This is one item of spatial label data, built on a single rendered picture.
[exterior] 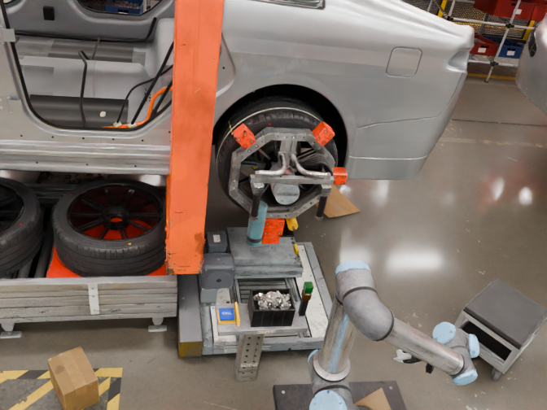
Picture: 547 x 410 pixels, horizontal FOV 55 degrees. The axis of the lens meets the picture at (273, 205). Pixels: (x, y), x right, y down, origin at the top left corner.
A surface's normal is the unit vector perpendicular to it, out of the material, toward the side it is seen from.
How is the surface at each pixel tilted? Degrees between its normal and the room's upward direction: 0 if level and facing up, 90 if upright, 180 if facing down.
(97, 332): 0
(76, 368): 0
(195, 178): 90
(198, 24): 90
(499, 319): 0
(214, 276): 90
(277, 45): 90
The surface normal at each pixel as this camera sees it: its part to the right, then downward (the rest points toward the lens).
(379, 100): 0.18, 0.61
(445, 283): 0.14, -0.79
